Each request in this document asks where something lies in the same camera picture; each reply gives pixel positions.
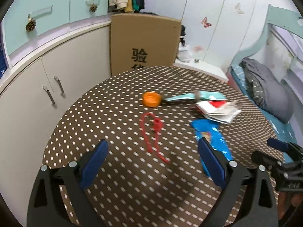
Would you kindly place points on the faded pink butterfly sticker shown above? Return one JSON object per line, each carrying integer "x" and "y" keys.
{"x": 197, "y": 48}

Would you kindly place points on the black clothing pile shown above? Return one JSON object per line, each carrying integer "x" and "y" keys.
{"x": 183, "y": 32}

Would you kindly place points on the narrow teal drawer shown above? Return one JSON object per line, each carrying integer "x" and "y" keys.
{"x": 80, "y": 7}

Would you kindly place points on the blue snack wrapper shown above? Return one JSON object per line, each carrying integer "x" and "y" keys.
{"x": 208, "y": 132}

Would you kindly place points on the red white paper packet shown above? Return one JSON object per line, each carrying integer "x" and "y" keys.
{"x": 213, "y": 107}

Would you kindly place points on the white wardrobe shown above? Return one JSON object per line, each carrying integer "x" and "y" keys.
{"x": 213, "y": 4}

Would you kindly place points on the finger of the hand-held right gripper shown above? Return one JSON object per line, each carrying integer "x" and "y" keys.
{"x": 275, "y": 143}
{"x": 265, "y": 159}

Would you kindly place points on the teal flat packet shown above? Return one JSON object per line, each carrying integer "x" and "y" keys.
{"x": 182, "y": 97}

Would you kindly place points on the blue bag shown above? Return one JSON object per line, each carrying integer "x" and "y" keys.
{"x": 2, "y": 59}

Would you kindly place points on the white board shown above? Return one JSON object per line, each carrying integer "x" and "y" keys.
{"x": 203, "y": 69}

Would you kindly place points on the blue striped pillow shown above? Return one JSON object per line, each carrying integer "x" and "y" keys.
{"x": 238, "y": 73}

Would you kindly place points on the grey folded quilt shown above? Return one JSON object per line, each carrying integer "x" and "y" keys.
{"x": 267, "y": 80}

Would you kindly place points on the beige cabinet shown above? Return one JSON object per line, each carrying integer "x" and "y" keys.
{"x": 23, "y": 99}

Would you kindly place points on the orange bottle cap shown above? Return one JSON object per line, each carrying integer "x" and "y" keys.
{"x": 151, "y": 98}

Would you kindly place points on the white plastic bag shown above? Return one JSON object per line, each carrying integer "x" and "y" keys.
{"x": 184, "y": 53}

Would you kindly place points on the person's right hand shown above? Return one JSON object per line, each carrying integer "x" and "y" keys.
{"x": 292, "y": 205}

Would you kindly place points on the blue fish print bedsheet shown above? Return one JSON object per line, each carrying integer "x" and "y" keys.
{"x": 284, "y": 127}

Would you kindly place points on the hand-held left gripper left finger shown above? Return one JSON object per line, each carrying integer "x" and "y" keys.
{"x": 94, "y": 165}

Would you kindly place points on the cream butterfly sticker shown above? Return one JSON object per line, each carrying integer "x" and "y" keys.
{"x": 239, "y": 8}

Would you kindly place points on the large pine cone ornament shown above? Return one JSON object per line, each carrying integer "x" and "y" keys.
{"x": 30, "y": 26}

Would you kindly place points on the small pine cone ornament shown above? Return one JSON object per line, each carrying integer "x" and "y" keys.
{"x": 93, "y": 7}

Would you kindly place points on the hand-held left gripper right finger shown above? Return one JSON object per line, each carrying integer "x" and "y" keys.
{"x": 210, "y": 163}

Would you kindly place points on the teal bunk bed frame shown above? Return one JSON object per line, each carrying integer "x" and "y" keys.
{"x": 279, "y": 14}

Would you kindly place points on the large cardboard box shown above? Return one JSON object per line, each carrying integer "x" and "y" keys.
{"x": 142, "y": 35}

